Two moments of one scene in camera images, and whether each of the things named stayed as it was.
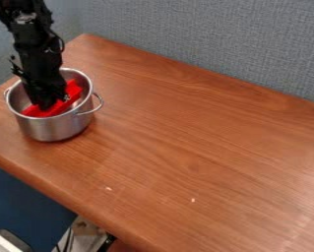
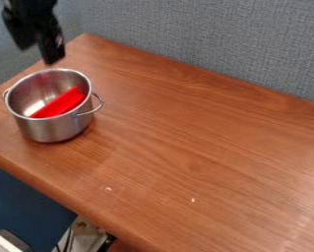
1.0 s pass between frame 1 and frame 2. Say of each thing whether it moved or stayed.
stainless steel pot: stayed
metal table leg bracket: stayed
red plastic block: moved
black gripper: moved
